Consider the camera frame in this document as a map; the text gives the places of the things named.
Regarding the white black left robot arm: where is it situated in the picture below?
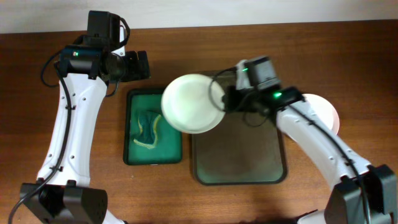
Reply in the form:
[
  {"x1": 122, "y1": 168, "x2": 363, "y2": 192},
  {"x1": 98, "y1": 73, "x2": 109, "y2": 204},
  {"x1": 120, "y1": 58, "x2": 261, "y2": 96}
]
[{"x1": 19, "y1": 11, "x2": 150, "y2": 223}]

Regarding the white plate with green stain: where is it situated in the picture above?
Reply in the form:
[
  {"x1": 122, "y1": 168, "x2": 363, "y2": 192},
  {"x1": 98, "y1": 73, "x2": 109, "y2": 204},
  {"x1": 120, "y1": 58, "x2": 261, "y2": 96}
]
[{"x1": 161, "y1": 74, "x2": 226, "y2": 134}]

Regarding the small green tray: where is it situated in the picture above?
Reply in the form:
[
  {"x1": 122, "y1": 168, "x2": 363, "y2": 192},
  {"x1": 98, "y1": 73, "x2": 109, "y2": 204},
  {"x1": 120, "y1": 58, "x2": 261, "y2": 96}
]
[{"x1": 123, "y1": 88, "x2": 182, "y2": 166}]

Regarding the green yellow sponge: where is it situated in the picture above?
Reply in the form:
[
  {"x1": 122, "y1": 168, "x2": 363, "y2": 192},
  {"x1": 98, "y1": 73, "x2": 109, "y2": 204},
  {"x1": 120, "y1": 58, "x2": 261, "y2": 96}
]
[{"x1": 133, "y1": 111, "x2": 162, "y2": 149}]

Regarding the large brown tray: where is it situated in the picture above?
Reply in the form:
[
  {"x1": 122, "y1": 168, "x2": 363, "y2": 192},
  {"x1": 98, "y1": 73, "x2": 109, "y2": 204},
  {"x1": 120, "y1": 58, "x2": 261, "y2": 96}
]
[{"x1": 190, "y1": 70, "x2": 287, "y2": 187}]

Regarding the grey plate with green stain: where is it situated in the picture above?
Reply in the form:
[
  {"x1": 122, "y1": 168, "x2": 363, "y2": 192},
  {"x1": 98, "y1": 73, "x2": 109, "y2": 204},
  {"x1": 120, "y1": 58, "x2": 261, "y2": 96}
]
[{"x1": 308, "y1": 111, "x2": 340, "y2": 135}]

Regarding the pink-white plate with stain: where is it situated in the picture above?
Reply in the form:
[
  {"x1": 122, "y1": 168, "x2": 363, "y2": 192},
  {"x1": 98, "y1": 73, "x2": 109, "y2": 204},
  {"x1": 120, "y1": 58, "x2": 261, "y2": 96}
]
[{"x1": 302, "y1": 93, "x2": 340, "y2": 135}]

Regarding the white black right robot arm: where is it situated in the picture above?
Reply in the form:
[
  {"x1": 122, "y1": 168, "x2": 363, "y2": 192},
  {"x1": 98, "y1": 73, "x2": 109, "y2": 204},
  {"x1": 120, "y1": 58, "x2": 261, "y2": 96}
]
[{"x1": 223, "y1": 56, "x2": 397, "y2": 224}]

